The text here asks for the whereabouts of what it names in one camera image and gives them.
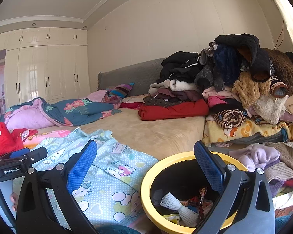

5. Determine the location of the striped pillow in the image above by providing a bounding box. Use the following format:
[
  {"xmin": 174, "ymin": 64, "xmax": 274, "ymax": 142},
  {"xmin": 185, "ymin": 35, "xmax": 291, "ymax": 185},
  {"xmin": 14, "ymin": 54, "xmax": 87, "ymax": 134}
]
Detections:
[{"xmin": 107, "ymin": 83, "xmax": 135, "ymax": 98}]

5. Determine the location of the dark dotted folded garment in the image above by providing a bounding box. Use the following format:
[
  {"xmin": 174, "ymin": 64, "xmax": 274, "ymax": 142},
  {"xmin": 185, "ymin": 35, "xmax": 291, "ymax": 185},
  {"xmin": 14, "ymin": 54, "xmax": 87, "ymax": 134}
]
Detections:
[{"xmin": 143, "ymin": 96, "xmax": 183, "ymax": 108}]

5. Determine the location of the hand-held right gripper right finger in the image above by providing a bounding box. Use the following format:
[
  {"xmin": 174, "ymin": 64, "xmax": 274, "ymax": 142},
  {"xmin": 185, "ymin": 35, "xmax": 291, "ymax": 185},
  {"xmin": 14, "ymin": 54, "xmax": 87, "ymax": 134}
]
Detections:
[{"xmin": 194, "ymin": 140, "xmax": 276, "ymax": 234}]

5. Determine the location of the grey padded headboard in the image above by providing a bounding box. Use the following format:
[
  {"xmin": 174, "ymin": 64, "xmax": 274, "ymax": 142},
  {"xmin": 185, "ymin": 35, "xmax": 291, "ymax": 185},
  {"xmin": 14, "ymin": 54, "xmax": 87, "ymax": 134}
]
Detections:
[{"xmin": 97, "ymin": 58, "xmax": 168, "ymax": 95}]

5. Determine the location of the pink garment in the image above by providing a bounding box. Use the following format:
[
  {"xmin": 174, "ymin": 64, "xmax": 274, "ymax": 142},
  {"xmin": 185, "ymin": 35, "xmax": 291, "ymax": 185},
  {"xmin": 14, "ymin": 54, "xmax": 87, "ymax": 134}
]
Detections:
[{"xmin": 202, "ymin": 89, "xmax": 237, "ymax": 108}]

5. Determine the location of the patterned knit sleeve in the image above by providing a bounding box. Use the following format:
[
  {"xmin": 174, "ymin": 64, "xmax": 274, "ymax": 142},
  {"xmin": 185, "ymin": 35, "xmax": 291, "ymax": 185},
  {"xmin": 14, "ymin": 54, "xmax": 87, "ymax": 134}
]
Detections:
[{"xmin": 270, "ymin": 77, "xmax": 289, "ymax": 97}]

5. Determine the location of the tan fuzzy garment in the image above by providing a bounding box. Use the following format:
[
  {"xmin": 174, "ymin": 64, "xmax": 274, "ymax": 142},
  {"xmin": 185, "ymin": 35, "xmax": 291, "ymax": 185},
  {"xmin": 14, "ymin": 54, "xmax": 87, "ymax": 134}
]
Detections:
[{"xmin": 232, "ymin": 73, "xmax": 271, "ymax": 110}]

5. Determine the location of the thin wall cable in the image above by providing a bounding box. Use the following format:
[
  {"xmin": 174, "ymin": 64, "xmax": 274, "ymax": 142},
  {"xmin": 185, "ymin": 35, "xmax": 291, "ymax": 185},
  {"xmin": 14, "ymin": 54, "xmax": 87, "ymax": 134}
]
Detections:
[{"xmin": 273, "ymin": 21, "xmax": 285, "ymax": 50}]

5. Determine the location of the blue floral quilt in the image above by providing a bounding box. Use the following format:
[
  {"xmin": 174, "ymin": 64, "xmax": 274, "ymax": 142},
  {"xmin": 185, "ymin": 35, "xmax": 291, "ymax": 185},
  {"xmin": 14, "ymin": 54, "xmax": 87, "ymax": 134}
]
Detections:
[{"xmin": 4, "ymin": 97, "xmax": 122, "ymax": 127}]

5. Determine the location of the red tube wrapper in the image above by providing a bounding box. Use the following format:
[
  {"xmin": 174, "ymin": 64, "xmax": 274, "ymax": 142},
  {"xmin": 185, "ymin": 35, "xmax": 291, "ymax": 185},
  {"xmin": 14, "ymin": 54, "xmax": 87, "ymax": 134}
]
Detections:
[{"xmin": 197, "ymin": 205, "xmax": 213, "ymax": 222}]

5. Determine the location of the light blue cartoon sheet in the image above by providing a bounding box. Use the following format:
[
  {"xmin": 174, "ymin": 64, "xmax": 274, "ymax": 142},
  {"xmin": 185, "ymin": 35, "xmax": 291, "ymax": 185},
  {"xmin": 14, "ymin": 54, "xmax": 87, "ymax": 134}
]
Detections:
[{"xmin": 13, "ymin": 127, "xmax": 159, "ymax": 230}]

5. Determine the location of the white wardrobe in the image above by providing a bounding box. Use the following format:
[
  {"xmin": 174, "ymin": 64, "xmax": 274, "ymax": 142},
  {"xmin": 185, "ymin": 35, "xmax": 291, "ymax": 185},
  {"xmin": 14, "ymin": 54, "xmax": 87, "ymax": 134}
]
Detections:
[{"xmin": 0, "ymin": 27, "xmax": 91, "ymax": 105}]

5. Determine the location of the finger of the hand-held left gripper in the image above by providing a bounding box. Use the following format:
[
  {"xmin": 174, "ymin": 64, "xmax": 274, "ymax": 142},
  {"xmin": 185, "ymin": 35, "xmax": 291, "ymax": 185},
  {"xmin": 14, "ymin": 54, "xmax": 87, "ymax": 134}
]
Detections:
[
  {"xmin": 0, "ymin": 147, "xmax": 31, "ymax": 162},
  {"xmin": 27, "ymin": 147, "xmax": 48, "ymax": 163}
]

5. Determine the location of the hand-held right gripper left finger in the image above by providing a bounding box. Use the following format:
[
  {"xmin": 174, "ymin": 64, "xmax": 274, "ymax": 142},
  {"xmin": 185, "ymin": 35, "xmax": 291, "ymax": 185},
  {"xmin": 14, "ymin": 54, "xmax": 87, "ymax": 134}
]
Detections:
[{"xmin": 16, "ymin": 139, "xmax": 99, "ymax": 234}]

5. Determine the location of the purple brown folded garment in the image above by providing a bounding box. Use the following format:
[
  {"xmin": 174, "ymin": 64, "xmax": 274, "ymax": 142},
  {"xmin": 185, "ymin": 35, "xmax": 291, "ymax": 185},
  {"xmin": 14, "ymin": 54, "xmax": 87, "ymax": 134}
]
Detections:
[{"xmin": 157, "ymin": 89, "xmax": 203, "ymax": 101}]

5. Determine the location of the grey furry collar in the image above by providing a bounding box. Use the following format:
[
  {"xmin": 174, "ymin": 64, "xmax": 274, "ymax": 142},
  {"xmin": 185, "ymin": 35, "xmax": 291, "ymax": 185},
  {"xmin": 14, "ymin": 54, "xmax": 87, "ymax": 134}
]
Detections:
[{"xmin": 201, "ymin": 43, "xmax": 216, "ymax": 65}]

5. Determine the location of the brown plush blanket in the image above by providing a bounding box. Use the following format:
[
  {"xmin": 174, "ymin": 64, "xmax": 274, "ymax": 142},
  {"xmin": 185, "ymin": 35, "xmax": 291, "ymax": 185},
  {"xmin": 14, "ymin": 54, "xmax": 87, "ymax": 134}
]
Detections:
[{"xmin": 261, "ymin": 47, "xmax": 293, "ymax": 95}]

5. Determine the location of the person's left hand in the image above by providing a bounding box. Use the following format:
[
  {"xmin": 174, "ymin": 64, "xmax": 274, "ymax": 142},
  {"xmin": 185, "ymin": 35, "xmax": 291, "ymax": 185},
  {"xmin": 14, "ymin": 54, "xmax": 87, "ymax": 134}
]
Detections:
[{"xmin": 0, "ymin": 187, "xmax": 18, "ymax": 212}]

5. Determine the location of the pink pillow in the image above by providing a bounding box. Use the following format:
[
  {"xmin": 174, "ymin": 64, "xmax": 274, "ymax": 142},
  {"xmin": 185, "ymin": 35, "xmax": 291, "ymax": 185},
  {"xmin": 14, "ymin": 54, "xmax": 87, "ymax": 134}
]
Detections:
[{"xmin": 89, "ymin": 89, "xmax": 108, "ymax": 101}]

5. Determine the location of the brown striped knit garment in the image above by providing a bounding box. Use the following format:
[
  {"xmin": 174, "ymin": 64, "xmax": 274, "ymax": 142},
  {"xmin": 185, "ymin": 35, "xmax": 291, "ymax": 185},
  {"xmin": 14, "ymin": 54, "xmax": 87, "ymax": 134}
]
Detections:
[{"xmin": 213, "ymin": 110, "xmax": 246, "ymax": 129}]

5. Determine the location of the dark blue fuzzy garment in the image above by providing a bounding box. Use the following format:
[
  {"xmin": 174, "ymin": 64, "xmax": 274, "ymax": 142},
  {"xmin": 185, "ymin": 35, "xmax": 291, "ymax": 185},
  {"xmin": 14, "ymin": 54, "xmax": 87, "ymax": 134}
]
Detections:
[{"xmin": 213, "ymin": 45, "xmax": 242, "ymax": 86}]

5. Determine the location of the red cartoon blanket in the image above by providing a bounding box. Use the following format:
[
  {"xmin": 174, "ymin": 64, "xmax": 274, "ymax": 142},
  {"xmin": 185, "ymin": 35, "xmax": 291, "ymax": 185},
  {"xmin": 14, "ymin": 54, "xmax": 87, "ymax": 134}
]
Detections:
[{"xmin": 0, "ymin": 122, "xmax": 38, "ymax": 158}]

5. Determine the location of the yellow white snack bag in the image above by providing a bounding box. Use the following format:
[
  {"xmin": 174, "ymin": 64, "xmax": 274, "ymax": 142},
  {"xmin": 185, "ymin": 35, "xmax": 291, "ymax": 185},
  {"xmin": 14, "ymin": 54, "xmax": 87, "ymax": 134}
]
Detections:
[{"xmin": 162, "ymin": 214, "xmax": 180, "ymax": 224}]

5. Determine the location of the dark candy wrapper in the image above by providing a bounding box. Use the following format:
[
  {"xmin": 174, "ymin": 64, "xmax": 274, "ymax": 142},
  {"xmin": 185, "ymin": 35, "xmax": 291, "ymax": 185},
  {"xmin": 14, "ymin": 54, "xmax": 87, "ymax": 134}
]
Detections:
[{"xmin": 198, "ymin": 187, "xmax": 208, "ymax": 205}]

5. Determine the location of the white cloth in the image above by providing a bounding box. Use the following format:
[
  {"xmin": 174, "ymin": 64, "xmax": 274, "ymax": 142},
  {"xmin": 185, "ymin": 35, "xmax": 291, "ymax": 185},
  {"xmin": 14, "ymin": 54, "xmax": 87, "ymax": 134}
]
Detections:
[{"xmin": 273, "ymin": 188, "xmax": 293, "ymax": 210}]

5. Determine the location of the crimson patterned cloth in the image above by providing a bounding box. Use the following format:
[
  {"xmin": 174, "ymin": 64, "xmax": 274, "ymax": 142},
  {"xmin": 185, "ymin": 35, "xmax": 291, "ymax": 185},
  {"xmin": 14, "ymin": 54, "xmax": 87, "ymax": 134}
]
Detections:
[{"xmin": 119, "ymin": 102, "xmax": 146, "ymax": 110}]

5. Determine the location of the lilac fleece garment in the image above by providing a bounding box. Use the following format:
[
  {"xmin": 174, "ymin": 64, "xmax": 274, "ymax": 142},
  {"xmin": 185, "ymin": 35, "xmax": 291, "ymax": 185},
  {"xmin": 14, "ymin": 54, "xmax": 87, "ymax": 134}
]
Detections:
[{"xmin": 230, "ymin": 143, "xmax": 281, "ymax": 172}]

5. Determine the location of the red folded cloth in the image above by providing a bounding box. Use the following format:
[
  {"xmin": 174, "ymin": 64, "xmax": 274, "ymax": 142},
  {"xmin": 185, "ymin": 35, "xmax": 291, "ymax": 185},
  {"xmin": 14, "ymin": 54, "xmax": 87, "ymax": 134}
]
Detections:
[{"xmin": 138, "ymin": 100, "xmax": 209, "ymax": 121}]

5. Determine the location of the cream folded garment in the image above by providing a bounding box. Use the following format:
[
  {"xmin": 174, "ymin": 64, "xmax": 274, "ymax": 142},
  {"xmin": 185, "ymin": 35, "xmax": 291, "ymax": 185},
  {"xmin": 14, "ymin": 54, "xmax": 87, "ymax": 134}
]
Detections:
[{"xmin": 170, "ymin": 79, "xmax": 198, "ymax": 92}]

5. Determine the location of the pink cartoon blanket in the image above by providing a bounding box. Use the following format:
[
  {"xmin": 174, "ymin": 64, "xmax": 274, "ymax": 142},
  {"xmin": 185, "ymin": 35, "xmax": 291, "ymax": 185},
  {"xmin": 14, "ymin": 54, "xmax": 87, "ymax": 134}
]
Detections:
[{"xmin": 22, "ymin": 129, "xmax": 72, "ymax": 148}]

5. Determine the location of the grey patterned garment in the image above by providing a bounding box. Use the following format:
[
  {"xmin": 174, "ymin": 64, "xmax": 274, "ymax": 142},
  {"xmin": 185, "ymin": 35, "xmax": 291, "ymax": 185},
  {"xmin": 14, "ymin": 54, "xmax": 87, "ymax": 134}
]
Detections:
[{"xmin": 194, "ymin": 63, "xmax": 225, "ymax": 90}]

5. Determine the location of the white foam fruit net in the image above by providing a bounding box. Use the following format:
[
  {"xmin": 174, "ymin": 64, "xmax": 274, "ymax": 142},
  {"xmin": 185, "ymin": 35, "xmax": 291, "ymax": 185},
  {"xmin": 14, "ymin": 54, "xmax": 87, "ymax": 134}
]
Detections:
[{"xmin": 160, "ymin": 192, "xmax": 199, "ymax": 227}]

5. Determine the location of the black bin with yellow rim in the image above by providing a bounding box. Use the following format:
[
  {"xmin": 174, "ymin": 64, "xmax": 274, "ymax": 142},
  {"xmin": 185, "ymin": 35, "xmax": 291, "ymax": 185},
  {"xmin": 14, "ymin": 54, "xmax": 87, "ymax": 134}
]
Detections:
[{"xmin": 140, "ymin": 151, "xmax": 249, "ymax": 233}]

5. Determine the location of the grey beige folded garment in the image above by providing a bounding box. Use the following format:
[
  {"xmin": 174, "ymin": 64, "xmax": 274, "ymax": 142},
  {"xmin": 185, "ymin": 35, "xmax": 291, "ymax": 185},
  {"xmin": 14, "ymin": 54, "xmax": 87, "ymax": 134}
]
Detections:
[{"xmin": 148, "ymin": 79, "xmax": 172, "ymax": 95}]

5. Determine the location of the black jacket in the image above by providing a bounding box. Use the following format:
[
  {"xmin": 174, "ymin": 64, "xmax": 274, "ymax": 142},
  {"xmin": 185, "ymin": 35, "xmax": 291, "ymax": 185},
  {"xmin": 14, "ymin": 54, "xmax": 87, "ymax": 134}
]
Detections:
[{"xmin": 160, "ymin": 51, "xmax": 203, "ymax": 83}]

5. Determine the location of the white fleece garment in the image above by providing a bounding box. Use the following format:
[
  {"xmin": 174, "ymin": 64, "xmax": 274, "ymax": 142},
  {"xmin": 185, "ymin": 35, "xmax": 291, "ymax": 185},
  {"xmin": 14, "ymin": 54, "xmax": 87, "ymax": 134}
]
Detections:
[{"xmin": 253, "ymin": 94, "xmax": 289, "ymax": 125}]

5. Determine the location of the black quilted garment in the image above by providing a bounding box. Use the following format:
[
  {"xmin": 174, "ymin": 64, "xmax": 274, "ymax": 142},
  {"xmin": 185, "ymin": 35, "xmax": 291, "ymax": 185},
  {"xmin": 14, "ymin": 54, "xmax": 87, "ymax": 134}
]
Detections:
[{"xmin": 213, "ymin": 33, "xmax": 271, "ymax": 83}]

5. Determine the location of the yellow cartoon blanket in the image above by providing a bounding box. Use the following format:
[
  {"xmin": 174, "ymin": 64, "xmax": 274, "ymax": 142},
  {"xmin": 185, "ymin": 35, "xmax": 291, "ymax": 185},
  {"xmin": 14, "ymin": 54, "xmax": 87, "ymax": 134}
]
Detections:
[{"xmin": 202, "ymin": 116, "xmax": 293, "ymax": 148}]

